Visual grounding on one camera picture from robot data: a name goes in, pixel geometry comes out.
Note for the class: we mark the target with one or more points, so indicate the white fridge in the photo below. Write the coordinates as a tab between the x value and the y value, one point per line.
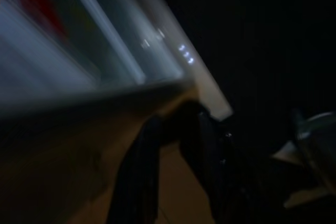
78	58

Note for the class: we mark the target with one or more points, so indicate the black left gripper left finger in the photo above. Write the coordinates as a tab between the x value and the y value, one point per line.
136	176

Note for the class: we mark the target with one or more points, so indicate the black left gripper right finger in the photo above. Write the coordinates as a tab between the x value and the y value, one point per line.
215	161

